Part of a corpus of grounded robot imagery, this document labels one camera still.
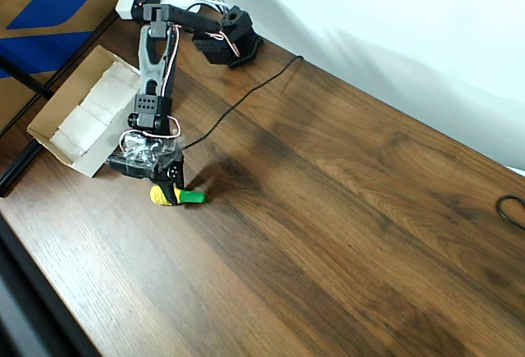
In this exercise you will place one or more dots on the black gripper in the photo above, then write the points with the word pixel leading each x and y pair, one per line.
pixel 175 171

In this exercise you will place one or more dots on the yellow bottle with green cap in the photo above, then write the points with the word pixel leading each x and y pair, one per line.
pixel 193 197

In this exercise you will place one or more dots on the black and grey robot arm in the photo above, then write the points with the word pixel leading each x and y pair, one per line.
pixel 158 65

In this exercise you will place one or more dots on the white cardboard box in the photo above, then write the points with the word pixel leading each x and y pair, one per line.
pixel 98 156

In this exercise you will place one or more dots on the cardboard box with blue print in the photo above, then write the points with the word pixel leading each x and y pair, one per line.
pixel 45 0

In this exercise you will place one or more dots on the white paper lining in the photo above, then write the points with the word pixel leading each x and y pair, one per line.
pixel 94 106

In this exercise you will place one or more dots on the black metal bar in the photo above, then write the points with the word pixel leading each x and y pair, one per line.
pixel 24 78

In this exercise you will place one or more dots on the plastic-wrapped camera module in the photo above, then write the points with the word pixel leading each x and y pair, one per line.
pixel 143 149

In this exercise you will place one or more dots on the black table frame rail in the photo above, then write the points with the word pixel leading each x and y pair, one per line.
pixel 18 168

